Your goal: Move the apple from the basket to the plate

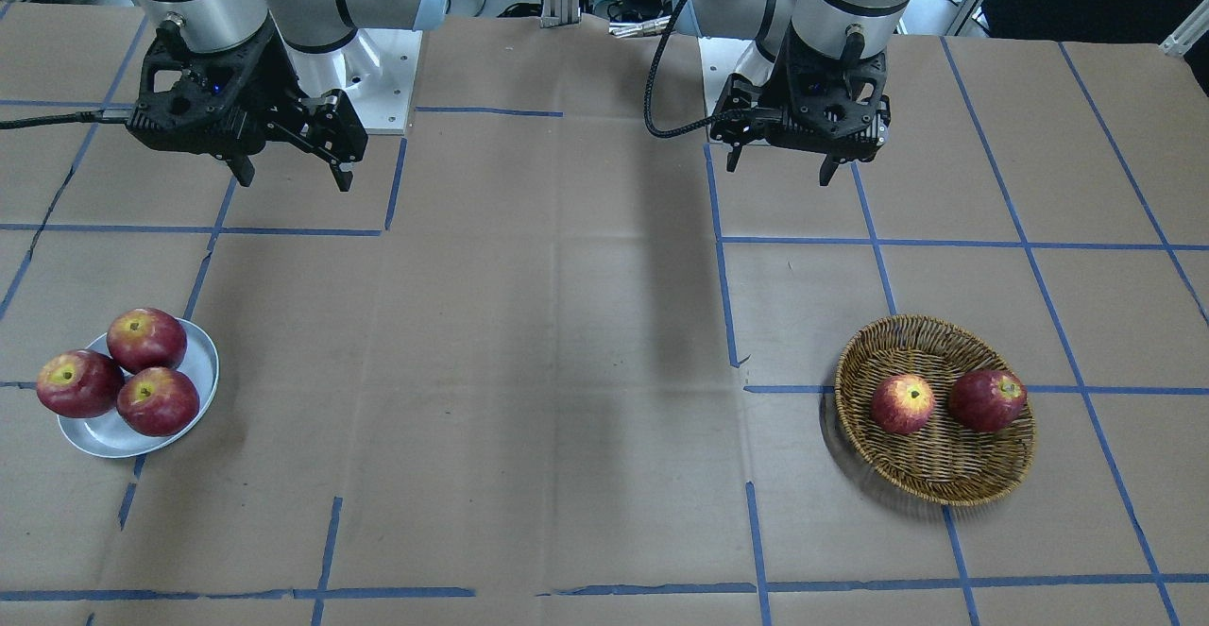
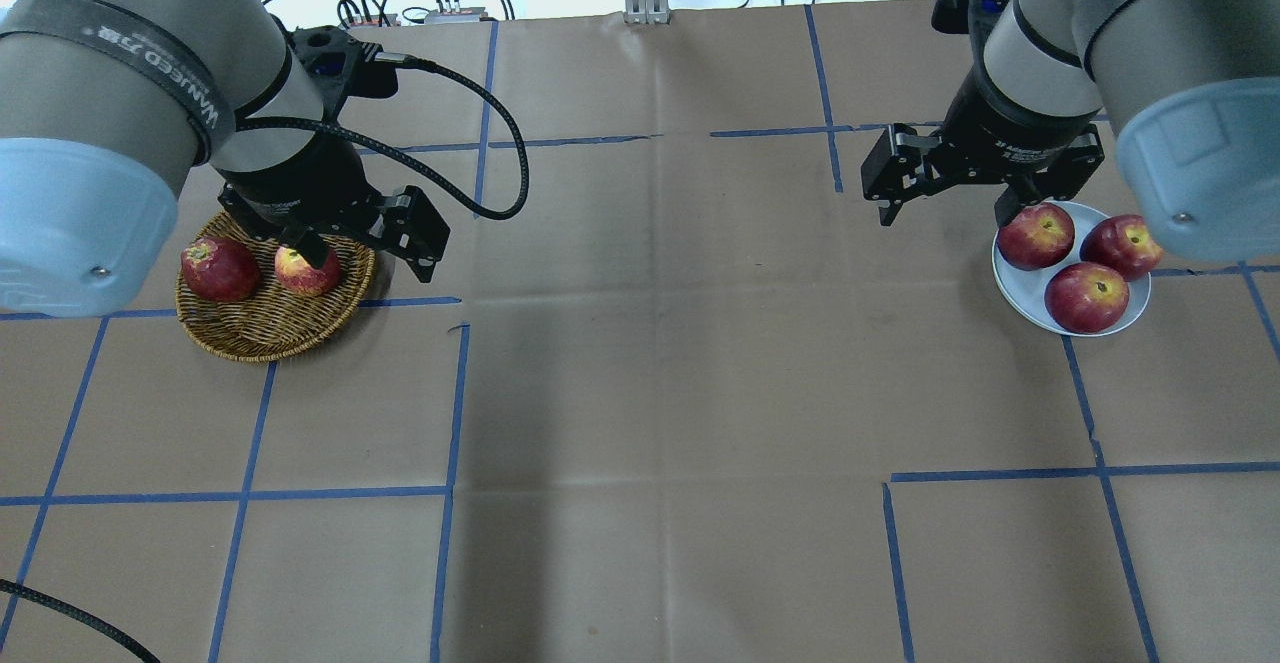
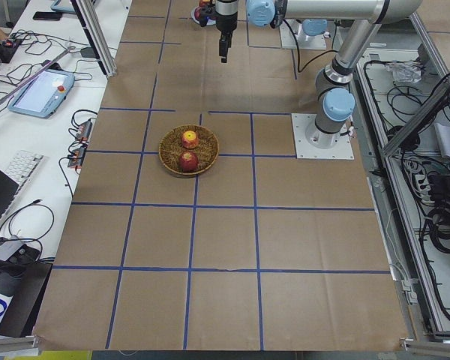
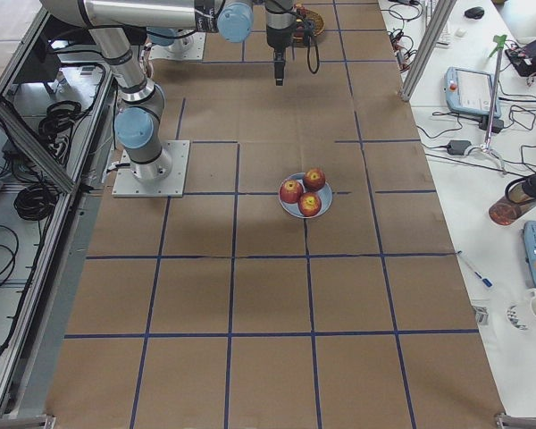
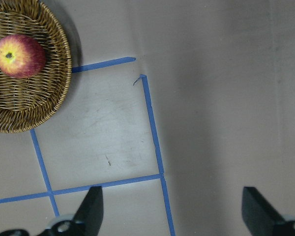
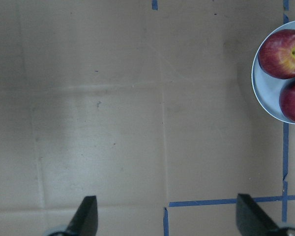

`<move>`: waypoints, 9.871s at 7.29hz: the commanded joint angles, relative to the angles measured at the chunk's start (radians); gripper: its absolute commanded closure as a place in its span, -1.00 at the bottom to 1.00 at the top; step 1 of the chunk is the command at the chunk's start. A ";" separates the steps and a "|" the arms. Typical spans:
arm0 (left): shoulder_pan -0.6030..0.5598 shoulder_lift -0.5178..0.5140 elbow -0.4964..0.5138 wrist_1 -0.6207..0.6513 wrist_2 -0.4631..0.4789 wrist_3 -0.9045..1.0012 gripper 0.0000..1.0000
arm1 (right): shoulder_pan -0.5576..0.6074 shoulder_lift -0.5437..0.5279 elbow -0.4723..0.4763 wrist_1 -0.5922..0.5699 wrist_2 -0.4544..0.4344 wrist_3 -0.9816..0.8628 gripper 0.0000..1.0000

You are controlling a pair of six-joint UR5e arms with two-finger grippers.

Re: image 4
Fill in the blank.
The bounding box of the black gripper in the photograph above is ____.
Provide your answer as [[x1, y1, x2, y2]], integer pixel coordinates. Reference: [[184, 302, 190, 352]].
[[264, 0, 295, 86]]

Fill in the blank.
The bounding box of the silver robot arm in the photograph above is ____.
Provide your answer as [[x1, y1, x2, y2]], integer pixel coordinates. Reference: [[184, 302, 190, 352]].
[[147, 1, 297, 86], [41, 1, 254, 181]]

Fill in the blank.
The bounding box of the wicker basket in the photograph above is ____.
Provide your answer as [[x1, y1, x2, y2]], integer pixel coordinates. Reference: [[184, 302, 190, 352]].
[[292, 4, 325, 47]]

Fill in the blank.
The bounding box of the red apple back of plate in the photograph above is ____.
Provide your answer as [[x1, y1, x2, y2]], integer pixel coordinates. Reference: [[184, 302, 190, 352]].
[[302, 168, 326, 192]]

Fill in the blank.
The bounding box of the red apple of plate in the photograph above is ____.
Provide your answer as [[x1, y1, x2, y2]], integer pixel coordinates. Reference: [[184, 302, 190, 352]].
[[302, 168, 326, 192], [297, 192, 322, 217], [279, 180, 304, 204]]

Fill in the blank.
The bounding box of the red apple left of plate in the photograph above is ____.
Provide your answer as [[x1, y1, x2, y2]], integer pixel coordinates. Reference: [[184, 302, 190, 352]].
[[279, 180, 304, 204]]

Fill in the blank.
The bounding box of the red apple front of plate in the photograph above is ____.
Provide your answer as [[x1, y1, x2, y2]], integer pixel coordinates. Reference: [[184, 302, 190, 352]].
[[297, 192, 322, 217]]

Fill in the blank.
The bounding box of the teach pendant upper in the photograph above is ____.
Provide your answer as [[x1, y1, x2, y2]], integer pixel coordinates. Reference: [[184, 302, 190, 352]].
[[444, 67, 501, 118]]

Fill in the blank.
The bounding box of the black power adapter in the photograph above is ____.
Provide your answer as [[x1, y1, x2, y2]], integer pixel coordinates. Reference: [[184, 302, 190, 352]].
[[446, 139, 472, 156]]

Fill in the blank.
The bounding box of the black computer mouse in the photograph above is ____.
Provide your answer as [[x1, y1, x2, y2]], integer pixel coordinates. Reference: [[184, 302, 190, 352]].
[[464, 6, 485, 20]]

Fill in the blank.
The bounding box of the silver tripod stand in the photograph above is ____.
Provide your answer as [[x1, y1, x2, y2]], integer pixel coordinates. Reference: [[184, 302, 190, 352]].
[[465, 34, 507, 174]]

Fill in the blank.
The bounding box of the brown water bottle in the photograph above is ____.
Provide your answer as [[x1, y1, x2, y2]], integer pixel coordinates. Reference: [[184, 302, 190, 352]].
[[488, 173, 536, 226]]

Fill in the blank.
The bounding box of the blue white pen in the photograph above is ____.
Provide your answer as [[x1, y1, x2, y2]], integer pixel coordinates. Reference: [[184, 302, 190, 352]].
[[456, 250, 493, 289]]

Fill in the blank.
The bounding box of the metal binder clip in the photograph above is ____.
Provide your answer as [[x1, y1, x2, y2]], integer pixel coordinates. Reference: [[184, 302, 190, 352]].
[[472, 306, 490, 326]]

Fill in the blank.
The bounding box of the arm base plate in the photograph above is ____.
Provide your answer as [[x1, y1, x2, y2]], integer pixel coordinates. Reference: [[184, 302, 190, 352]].
[[148, 31, 205, 62], [112, 140, 190, 198]]

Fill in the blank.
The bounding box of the aluminium frame post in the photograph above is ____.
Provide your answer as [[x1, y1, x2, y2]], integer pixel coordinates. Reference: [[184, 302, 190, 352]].
[[399, 0, 456, 102]]

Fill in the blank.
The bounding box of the coiled black cable upper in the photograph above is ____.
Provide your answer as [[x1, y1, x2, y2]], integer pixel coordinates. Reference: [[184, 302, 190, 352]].
[[38, 100, 83, 155]]

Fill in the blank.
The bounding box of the coiled black cable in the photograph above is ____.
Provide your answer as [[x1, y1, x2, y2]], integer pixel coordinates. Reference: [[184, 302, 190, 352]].
[[13, 182, 51, 223], [38, 100, 83, 155]]

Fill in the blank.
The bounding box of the coiled black cable lower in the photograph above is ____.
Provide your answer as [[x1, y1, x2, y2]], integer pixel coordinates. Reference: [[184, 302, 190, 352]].
[[13, 182, 51, 223]]

